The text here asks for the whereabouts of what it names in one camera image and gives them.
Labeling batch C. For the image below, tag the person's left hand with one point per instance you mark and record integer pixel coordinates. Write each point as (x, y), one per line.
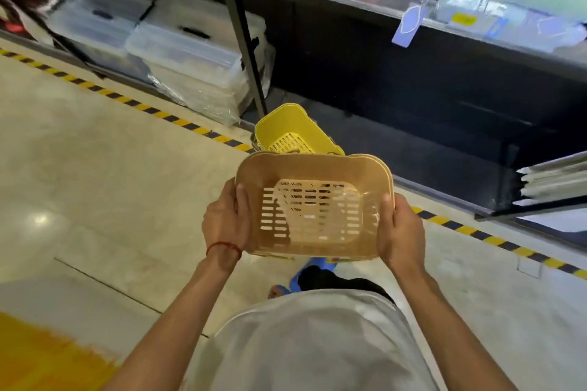
(224, 221)

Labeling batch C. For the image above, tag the white shirt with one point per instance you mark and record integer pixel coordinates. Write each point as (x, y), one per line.
(312, 349)

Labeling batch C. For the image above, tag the black metal shelf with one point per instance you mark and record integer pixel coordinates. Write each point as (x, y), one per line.
(236, 15)

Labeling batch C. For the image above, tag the black trousers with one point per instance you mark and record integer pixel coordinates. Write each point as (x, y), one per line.
(339, 280)

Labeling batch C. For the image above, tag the red packaged item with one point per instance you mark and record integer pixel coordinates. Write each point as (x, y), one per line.
(14, 28)

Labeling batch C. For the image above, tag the tan plastic basket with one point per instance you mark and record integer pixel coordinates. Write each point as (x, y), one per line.
(316, 166)

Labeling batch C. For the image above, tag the blue slipper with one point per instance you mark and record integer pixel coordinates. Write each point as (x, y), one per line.
(316, 263)
(280, 291)

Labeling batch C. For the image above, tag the yellow plastic basket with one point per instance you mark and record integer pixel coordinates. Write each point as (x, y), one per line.
(284, 122)

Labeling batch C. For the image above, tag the white plastic items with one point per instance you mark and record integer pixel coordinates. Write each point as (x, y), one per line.
(555, 180)

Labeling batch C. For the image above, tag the person's right forearm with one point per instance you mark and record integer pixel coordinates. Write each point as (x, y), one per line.
(454, 335)

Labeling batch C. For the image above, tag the white paper tag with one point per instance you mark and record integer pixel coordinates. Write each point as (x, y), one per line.
(408, 26)

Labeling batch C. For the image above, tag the person's right hand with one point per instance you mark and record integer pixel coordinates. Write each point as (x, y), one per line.
(403, 239)

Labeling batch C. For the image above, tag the clear plastic storage box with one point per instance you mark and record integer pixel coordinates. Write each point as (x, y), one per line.
(96, 24)
(192, 47)

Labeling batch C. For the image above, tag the person's left forearm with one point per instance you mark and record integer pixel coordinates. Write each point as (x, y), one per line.
(174, 331)

